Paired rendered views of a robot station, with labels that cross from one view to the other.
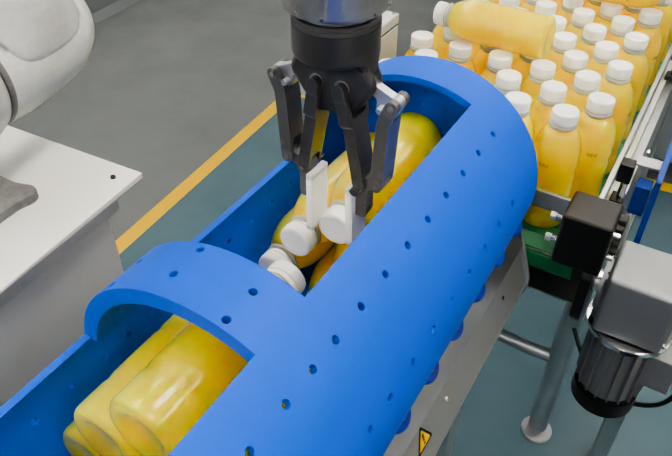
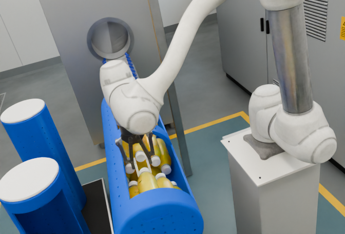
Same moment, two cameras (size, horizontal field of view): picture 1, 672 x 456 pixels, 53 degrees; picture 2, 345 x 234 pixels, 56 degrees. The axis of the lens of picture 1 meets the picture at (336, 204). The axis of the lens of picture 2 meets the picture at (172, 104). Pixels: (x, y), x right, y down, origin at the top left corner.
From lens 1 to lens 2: 1.47 m
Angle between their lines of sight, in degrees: 102
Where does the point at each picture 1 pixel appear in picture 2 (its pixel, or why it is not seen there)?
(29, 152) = (293, 162)
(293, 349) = (114, 136)
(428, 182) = (120, 173)
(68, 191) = (260, 166)
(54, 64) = (281, 142)
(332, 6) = not seen: hidden behind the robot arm
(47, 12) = (280, 127)
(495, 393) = not seen: outside the picture
